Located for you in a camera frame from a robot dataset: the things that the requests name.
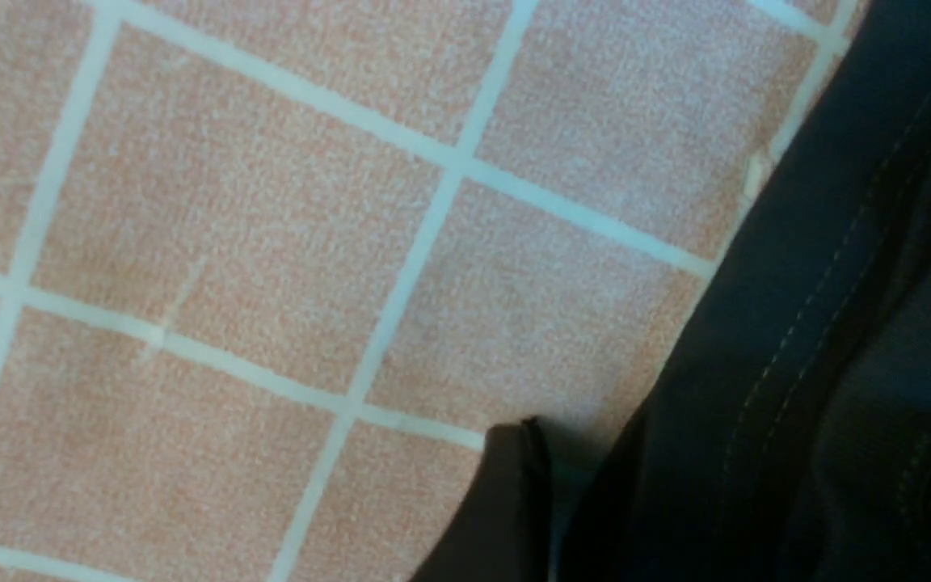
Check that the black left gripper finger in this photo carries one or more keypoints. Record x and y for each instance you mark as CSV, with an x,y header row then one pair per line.
x,y
501,531

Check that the gray long-sleeved shirt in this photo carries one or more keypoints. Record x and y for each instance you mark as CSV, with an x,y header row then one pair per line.
x,y
788,438

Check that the pink grid tablecloth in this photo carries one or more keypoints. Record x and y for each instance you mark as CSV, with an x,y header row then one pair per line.
x,y
269,269

